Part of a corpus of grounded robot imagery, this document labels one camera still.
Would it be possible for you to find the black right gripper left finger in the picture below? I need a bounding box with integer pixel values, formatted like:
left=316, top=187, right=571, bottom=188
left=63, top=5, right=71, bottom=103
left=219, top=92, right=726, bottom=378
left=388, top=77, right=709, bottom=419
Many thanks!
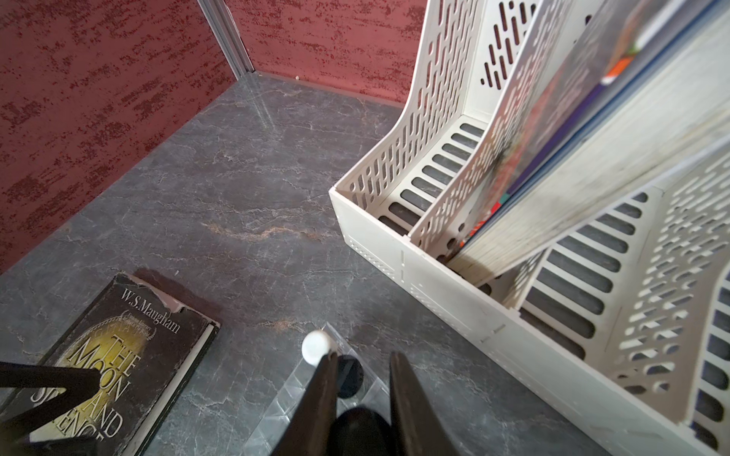
left=272, top=353, right=338, bottom=455

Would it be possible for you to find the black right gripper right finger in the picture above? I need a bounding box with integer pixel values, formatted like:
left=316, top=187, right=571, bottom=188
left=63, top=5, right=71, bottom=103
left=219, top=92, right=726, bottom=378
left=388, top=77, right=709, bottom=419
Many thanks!
left=390, top=351, right=458, bottom=455

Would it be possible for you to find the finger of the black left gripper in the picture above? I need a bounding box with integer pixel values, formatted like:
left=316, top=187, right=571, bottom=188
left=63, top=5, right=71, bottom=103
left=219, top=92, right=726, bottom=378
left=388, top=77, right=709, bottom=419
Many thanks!
left=0, top=361, right=103, bottom=456

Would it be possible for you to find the white pink lipstick tube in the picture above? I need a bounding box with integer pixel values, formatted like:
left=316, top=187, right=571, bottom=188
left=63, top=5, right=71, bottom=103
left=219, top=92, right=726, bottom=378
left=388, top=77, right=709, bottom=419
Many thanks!
left=302, top=330, right=338, bottom=368

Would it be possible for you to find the clear acrylic lipstick organizer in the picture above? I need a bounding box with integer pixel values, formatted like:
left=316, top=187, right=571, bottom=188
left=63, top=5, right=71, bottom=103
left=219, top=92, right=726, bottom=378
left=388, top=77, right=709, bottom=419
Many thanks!
left=243, top=323, right=391, bottom=455

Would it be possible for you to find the white perforated file organizer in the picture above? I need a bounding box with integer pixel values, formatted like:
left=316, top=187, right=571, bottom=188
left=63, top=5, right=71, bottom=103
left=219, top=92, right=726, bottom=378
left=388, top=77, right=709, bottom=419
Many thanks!
left=330, top=1, right=729, bottom=455

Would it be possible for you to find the book standing in file organizer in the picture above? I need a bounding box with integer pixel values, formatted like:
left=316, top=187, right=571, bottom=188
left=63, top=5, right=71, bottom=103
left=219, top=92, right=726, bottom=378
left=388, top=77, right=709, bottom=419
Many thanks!
left=449, top=1, right=729, bottom=284

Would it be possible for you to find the black Moon and Sixpence book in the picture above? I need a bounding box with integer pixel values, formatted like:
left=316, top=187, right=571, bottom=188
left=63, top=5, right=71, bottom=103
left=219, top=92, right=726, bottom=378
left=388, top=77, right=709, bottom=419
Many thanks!
left=0, top=272, right=222, bottom=456

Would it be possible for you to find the aluminium corner post left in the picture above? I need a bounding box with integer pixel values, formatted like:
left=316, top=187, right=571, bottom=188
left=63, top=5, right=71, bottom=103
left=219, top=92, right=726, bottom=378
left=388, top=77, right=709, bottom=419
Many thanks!
left=198, top=0, right=256, bottom=80

